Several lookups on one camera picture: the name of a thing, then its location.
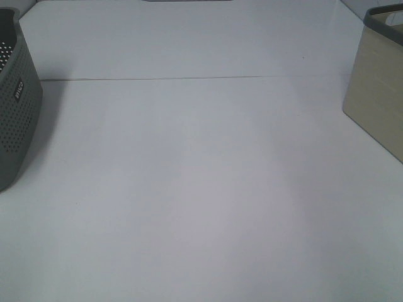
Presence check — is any beige bin with grey rim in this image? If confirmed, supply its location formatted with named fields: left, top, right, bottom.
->
left=343, top=4, right=402, bottom=160

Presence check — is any grey perforated plastic basket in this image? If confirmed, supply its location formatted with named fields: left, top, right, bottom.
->
left=1, top=7, right=43, bottom=191

